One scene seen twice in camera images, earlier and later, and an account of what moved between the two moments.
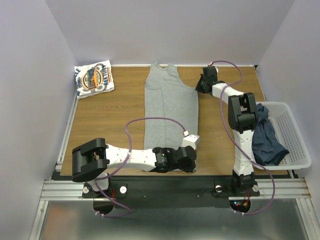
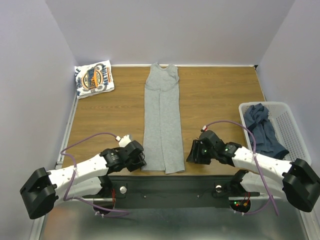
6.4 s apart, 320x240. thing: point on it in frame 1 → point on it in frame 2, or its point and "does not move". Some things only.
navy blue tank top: (267, 148) does not move
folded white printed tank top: (94, 78) does not move
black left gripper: (189, 167) → (139, 162)
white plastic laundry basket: (291, 136) does not move
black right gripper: (208, 72) → (196, 152)
